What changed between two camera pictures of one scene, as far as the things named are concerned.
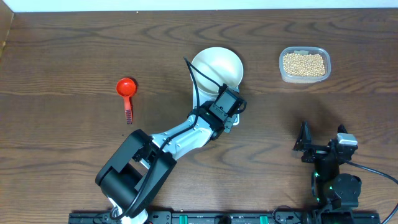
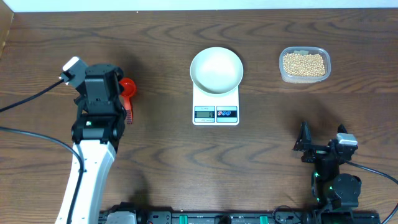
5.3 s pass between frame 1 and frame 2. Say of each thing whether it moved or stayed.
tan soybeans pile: stayed
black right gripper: stayed
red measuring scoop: stayed
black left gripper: moved
